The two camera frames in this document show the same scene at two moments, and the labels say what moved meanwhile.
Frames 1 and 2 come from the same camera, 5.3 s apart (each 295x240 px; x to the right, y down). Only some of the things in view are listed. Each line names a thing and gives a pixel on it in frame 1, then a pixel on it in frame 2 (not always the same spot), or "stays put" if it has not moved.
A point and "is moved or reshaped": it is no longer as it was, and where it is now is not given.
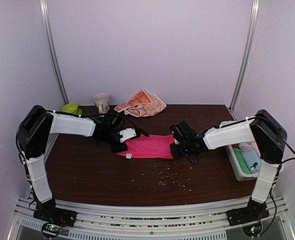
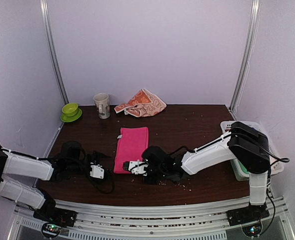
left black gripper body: (114, 148) → (95, 158)
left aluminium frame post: (52, 50) stays put
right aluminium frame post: (251, 33) stays put
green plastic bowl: (70, 107) stays put
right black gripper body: (184, 150) → (159, 173)
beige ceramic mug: (102, 102) stays put
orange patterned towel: (143, 104) stays put
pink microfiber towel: (154, 146) is moved or reshaped
